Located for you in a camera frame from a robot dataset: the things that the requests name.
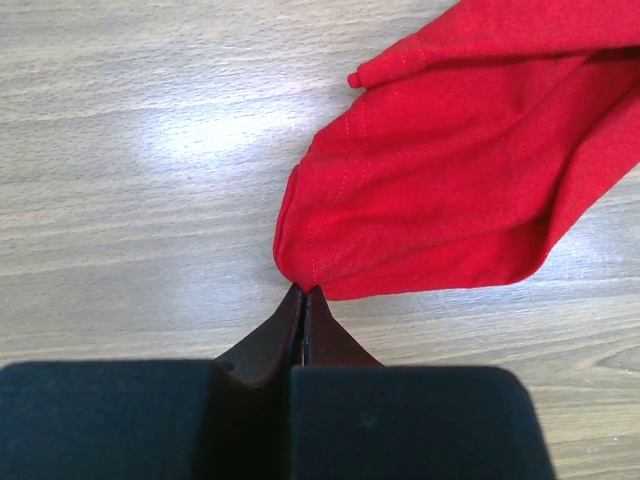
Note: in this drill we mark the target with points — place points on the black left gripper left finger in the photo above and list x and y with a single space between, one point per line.
152 419

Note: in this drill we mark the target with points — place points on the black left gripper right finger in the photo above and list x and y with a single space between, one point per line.
354 418

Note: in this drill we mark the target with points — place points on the red t shirt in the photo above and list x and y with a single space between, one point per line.
475 144

